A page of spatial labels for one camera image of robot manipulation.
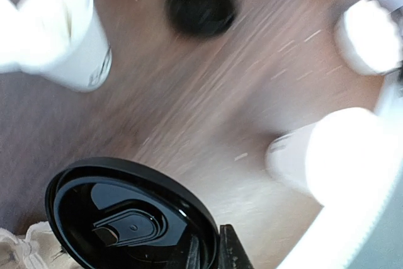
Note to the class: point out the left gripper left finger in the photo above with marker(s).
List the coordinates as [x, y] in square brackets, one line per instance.
[193, 258]

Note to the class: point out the cardboard cup carrier tray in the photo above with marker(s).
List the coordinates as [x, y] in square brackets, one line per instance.
[38, 248]

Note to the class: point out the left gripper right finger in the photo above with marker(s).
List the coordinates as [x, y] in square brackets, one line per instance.
[231, 252]

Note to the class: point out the black plastic cup lid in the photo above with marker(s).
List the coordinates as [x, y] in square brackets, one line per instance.
[113, 213]

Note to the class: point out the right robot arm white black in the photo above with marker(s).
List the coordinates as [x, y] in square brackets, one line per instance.
[354, 161]

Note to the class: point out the white round bowl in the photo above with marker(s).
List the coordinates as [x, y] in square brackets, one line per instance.
[368, 39]

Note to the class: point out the white cup holding straws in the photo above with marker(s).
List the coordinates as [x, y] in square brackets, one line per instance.
[62, 41]

